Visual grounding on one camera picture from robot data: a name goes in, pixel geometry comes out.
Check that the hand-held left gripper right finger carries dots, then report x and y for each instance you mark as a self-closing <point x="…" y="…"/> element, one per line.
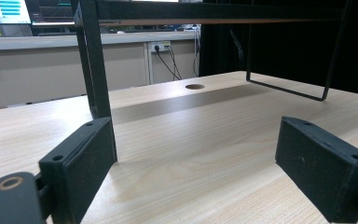
<point x="323" y="168"/>

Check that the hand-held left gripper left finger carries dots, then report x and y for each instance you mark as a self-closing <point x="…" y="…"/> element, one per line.
<point x="80" y="168"/>

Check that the black two-tier shelf rack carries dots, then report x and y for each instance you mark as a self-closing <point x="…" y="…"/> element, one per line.
<point x="94" y="62"/>

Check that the monitor with dark screen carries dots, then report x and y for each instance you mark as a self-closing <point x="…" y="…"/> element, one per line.
<point x="51" y="12"/>

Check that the monitor with bright screen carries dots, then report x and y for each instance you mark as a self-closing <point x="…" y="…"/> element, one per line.
<point x="7" y="11"/>

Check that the white wall socket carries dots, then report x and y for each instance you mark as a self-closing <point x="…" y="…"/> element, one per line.
<point x="160" y="46"/>

